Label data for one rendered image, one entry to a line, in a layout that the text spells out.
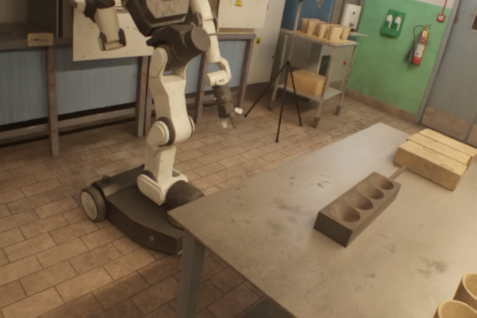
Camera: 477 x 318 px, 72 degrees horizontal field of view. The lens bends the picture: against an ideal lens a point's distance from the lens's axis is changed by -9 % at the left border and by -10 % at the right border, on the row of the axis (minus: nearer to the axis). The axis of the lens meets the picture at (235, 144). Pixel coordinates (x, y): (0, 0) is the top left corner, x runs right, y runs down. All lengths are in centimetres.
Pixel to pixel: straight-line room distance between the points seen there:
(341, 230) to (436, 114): 444
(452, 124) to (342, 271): 448
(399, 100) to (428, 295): 457
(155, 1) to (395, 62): 410
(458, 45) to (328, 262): 448
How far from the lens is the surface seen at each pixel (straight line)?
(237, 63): 367
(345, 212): 89
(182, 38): 157
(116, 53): 258
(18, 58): 254
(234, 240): 77
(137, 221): 188
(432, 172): 132
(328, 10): 459
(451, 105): 514
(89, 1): 223
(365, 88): 545
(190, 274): 91
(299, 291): 71
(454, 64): 509
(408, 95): 524
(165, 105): 171
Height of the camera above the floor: 135
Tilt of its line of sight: 25 degrees down
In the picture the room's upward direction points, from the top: 10 degrees clockwise
